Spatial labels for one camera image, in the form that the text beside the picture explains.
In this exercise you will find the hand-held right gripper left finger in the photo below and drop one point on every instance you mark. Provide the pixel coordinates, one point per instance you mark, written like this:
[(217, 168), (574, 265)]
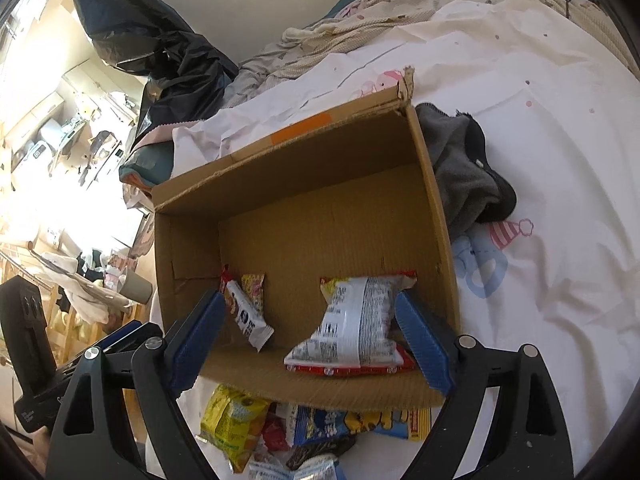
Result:
[(197, 345)]

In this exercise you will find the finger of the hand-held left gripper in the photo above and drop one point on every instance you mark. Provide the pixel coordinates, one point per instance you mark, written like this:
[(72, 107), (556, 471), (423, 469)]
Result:
[(122, 335)]

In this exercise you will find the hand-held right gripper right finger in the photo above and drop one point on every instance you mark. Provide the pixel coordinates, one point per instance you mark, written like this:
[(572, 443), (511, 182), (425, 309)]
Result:
[(422, 345)]

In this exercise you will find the red white snack packet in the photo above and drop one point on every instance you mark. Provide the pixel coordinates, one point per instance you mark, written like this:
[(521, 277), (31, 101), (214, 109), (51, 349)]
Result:
[(350, 320)]

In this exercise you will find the blue cookie packet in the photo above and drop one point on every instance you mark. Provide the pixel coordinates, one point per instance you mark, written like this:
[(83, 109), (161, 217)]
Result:
[(320, 425)]

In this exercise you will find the white blue snack packet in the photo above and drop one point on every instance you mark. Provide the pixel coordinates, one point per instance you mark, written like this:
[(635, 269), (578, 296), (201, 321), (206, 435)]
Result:
[(310, 470)]

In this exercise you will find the brown cardboard box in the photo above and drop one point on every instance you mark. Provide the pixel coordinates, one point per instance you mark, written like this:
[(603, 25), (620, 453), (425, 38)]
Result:
[(310, 220)]

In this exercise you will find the grey waste bin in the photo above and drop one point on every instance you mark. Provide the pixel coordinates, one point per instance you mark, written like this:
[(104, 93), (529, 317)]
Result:
[(137, 285)]

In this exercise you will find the white red snack bar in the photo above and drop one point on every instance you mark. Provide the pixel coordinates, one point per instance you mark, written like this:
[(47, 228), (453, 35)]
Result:
[(247, 317)]

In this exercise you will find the white hanging cloth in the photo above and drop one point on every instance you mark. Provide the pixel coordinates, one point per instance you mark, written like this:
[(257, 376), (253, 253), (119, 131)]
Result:
[(85, 290)]

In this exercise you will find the small yellow pink packet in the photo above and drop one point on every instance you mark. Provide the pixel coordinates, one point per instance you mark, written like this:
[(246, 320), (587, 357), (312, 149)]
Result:
[(254, 285)]

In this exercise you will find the yellow cartoon snack packet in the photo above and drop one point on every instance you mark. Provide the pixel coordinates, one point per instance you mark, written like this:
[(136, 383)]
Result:
[(380, 420)]

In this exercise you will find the small red snack packet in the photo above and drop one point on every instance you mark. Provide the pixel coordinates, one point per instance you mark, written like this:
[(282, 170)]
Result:
[(275, 432)]

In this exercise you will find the teal patterned cushion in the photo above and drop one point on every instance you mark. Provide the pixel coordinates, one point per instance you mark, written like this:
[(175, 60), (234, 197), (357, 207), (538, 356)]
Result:
[(145, 165)]

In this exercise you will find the grey fleece cloth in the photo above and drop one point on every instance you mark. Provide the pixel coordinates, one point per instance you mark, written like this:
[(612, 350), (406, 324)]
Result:
[(460, 170)]

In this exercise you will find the white printed bedsheet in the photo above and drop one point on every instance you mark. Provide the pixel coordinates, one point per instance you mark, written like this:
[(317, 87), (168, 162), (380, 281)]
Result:
[(550, 160)]

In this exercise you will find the black plastic bag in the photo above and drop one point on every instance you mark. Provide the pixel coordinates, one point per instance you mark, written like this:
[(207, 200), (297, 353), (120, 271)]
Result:
[(190, 60)]

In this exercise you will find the crumpled beige dotted blanket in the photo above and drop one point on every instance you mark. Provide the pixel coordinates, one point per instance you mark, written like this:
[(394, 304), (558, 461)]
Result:
[(325, 35)]

